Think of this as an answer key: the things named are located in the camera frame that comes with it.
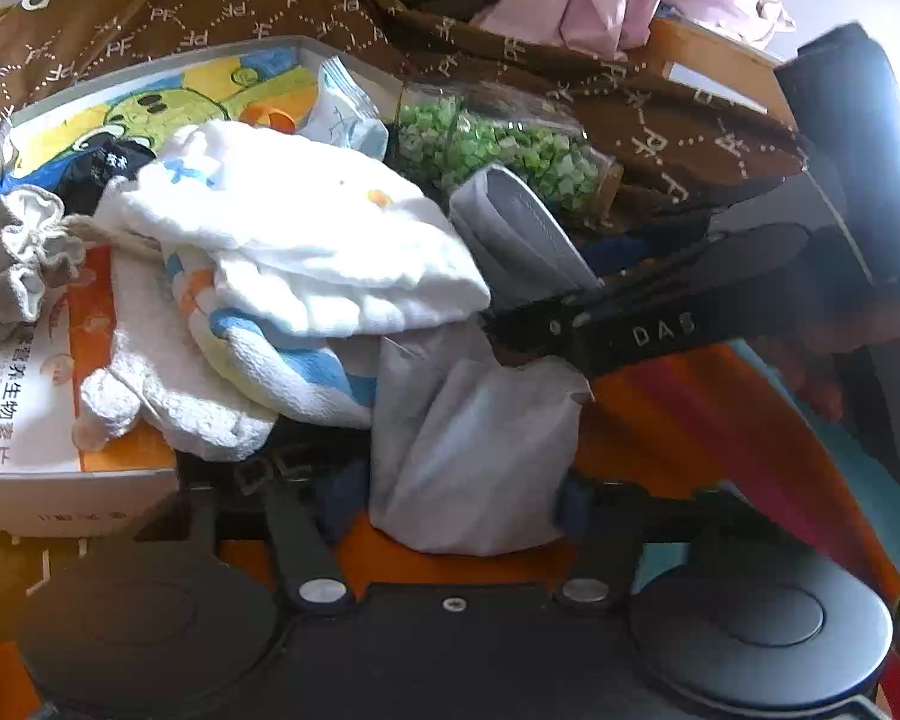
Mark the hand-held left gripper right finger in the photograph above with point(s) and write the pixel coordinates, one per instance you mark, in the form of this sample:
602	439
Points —
572	502

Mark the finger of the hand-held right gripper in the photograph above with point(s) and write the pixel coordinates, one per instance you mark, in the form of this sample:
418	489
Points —
630	334

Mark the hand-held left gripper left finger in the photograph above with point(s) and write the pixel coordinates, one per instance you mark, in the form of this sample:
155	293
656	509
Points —
337	499

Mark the light grey cloth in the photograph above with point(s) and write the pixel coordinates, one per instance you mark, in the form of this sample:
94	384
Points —
480	450

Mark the striped terry towel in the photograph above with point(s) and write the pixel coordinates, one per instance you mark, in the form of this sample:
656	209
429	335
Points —
270	360

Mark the grey-rimmed cartoon print tray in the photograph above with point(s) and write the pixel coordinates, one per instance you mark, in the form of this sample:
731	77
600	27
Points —
195	82

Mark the person's right hand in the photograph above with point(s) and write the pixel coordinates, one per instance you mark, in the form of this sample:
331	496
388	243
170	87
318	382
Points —
825	382

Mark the colourful bed sheet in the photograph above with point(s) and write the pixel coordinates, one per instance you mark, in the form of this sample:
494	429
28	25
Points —
682	420

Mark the orange cardboard box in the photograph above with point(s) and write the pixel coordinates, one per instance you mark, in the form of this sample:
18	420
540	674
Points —
720	52

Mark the grey fabric pouch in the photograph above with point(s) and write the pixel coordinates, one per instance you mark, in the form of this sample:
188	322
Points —
517	217

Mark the white cloth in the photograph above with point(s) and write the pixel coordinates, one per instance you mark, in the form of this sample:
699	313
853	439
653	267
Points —
307	217

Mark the orange and white carton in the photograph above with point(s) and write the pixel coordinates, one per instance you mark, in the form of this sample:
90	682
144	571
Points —
45	405

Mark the light blue packet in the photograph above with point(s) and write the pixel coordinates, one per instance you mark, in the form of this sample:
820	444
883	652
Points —
345	112

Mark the black printed sock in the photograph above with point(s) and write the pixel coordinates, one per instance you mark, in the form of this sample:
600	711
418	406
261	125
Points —
97	172

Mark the brown patterned blanket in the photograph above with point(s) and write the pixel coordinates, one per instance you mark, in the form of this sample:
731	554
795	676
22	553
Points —
195	7

